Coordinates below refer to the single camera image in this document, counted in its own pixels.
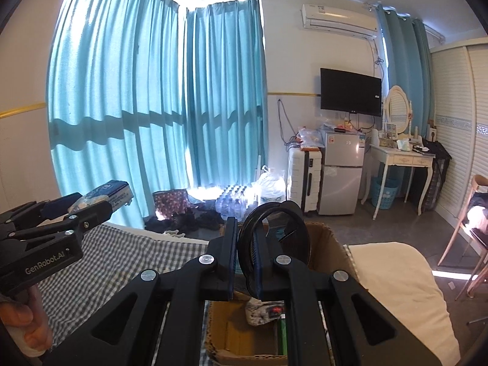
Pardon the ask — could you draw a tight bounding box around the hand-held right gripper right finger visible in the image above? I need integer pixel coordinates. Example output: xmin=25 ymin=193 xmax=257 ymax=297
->
xmin=253 ymin=221 xmax=454 ymax=366

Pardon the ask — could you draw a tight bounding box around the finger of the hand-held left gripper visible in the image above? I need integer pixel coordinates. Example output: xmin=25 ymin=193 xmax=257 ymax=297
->
xmin=0 ymin=192 xmax=82 ymax=226
xmin=0 ymin=199 xmax=113 ymax=244

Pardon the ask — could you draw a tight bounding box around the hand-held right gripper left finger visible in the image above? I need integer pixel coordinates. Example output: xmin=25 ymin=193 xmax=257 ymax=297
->
xmin=38 ymin=217 xmax=239 ymax=366

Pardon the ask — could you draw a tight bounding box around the black glossy round container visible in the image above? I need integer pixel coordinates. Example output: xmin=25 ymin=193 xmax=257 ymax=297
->
xmin=237 ymin=200 xmax=312 ymax=300

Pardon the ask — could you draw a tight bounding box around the blue white tissue packet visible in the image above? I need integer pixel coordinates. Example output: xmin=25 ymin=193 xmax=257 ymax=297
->
xmin=69 ymin=180 xmax=134 ymax=212

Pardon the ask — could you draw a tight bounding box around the cardboard box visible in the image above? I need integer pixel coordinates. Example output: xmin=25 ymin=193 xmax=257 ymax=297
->
xmin=204 ymin=221 xmax=363 ymax=366

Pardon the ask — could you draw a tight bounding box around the person's left hand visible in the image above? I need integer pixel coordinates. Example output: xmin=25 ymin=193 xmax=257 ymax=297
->
xmin=0 ymin=286 xmax=54 ymax=349

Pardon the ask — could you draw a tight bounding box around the pack of water bottles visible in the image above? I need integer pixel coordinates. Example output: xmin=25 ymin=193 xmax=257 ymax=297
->
xmin=215 ymin=183 xmax=260 ymax=218

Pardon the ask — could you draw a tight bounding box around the dark clothes pile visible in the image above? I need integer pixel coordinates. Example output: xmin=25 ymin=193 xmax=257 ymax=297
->
xmin=145 ymin=208 xmax=225 ymax=235

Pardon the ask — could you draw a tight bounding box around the spotted bag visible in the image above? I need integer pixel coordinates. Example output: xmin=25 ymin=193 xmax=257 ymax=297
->
xmin=152 ymin=188 xmax=189 ymax=220

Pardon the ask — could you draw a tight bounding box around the white plastic bag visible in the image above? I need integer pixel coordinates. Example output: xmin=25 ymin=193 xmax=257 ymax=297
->
xmin=256 ymin=165 xmax=287 ymax=203

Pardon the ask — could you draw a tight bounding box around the white cloth wrap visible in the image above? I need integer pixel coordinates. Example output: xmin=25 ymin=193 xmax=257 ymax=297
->
xmin=9 ymin=330 xmax=51 ymax=357

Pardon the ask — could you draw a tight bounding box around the white suitcase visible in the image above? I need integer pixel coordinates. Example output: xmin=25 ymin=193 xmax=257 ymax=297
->
xmin=288 ymin=147 xmax=325 ymax=213

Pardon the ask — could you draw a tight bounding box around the silver fridge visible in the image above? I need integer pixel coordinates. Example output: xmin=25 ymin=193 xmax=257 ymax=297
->
xmin=318 ymin=130 xmax=367 ymax=216

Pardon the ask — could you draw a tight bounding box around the wide teal curtain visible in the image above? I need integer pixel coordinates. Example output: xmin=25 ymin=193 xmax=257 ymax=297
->
xmin=48 ymin=0 xmax=191 ymax=229

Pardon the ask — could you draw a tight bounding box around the pile of clear plastic bags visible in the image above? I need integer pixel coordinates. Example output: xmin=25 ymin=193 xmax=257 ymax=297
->
xmin=295 ymin=124 xmax=325 ymax=149

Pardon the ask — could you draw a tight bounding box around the blue laundry basket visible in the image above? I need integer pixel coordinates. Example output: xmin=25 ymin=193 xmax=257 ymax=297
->
xmin=371 ymin=176 xmax=401 ymax=210

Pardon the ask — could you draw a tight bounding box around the narrow teal curtain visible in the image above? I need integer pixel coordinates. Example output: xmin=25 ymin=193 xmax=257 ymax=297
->
xmin=185 ymin=0 xmax=269 ymax=195

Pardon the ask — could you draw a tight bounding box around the white dressing table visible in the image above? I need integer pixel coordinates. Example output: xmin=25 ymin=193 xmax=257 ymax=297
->
xmin=360 ymin=133 xmax=437 ymax=220

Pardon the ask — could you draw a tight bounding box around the wooden chair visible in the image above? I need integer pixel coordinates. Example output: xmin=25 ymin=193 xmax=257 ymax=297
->
xmin=438 ymin=174 xmax=488 ymax=300

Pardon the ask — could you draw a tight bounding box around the black bag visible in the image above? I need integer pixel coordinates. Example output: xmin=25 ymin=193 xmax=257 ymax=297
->
xmin=421 ymin=139 xmax=452 ymax=210

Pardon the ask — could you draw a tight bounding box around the white oval vanity mirror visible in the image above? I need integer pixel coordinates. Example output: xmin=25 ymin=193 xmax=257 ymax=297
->
xmin=382 ymin=85 xmax=414 ymax=138

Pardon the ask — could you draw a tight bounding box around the teal curtain beside wardrobe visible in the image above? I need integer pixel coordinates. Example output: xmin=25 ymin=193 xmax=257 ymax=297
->
xmin=375 ymin=4 xmax=437 ymax=142

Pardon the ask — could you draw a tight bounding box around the white slatted wardrobe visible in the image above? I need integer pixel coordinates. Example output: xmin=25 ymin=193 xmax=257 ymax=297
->
xmin=429 ymin=36 xmax=488 ymax=229

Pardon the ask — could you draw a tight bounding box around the white air conditioner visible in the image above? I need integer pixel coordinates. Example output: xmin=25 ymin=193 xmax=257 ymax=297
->
xmin=301 ymin=3 xmax=379 ymax=39

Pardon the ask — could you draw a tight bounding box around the wall cable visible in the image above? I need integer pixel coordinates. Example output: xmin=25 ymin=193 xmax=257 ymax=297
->
xmin=276 ymin=99 xmax=302 ymax=149

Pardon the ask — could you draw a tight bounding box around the black wall television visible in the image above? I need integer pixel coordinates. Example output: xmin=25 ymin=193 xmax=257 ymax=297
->
xmin=319 ymin=68 xmax=382 ymax=117

